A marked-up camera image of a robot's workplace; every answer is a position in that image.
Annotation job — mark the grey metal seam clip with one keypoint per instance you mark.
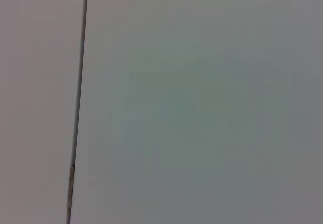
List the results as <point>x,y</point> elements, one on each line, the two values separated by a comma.
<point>71,193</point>

